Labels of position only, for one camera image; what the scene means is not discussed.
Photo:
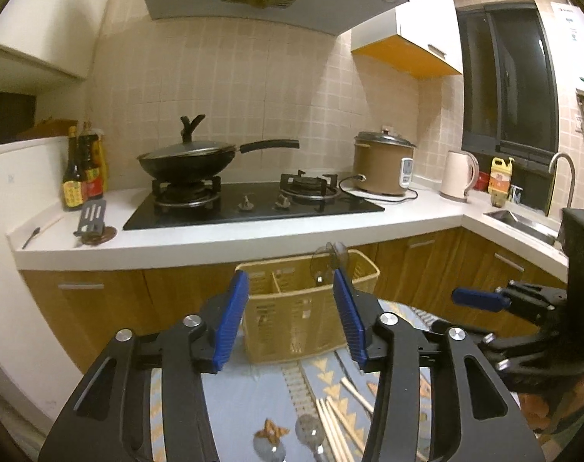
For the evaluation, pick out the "white water heater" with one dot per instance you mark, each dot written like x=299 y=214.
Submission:
x=578 y=43

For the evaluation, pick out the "wooden board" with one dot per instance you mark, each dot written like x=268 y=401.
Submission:
x=51 y=130

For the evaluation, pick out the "yellow plastic utensil basket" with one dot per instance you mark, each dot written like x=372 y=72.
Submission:
x=292 y=317

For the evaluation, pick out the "brown spoon rest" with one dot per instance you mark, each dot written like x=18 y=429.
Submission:
x=101 y=237

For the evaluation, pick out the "metal faucet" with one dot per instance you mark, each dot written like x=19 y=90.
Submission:
x=571 y=168

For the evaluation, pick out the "brown rice cooker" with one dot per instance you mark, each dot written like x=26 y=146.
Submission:
x=376 y=163

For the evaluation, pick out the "white electric kettle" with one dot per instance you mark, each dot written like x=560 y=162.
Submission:
x=455 y=175

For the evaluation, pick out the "dark soy sauce bottle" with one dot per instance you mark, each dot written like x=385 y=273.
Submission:
x=74 y=187

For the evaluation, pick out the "yellow oil bottle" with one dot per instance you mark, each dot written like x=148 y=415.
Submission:
x=499 y=180

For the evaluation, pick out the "dark window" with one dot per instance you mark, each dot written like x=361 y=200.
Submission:
x=508 y=82

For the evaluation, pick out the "glass wok lid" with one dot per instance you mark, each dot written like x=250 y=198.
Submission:
x=190 y=147

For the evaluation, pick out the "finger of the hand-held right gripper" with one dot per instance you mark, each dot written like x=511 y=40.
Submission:
x=479 y=298
x=537 y=356

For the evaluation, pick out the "grey slotted spatula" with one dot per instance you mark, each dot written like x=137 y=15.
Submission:
x=92 y=216

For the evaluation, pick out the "wooden chopstick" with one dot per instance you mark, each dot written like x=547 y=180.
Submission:
x=358 y=395
x=347 y=426
x=337 y=430
x=328 y=430

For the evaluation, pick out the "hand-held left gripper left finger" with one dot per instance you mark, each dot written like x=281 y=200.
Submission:
x=231 y=317

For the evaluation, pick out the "clear grey plastic spoon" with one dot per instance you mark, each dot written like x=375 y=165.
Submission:
x=310 y=430

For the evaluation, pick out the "black gas stove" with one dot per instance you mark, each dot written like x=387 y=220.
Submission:
x=253 y=211

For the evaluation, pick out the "red label sauce bottle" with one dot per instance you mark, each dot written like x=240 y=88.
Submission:
x=93 y=168

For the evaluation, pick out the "blue patterned tablecloth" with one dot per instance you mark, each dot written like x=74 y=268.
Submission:
x=253 y=394

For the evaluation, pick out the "black wok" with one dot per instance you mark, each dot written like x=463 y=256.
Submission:
x=186 y=169

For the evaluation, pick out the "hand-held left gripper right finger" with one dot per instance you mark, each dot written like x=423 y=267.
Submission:
x=349 y=317

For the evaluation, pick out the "white wall cabinet orange underside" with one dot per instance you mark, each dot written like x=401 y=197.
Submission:
x=417 y=19

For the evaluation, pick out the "steel sink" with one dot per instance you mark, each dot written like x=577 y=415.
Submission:
x=518 y=224

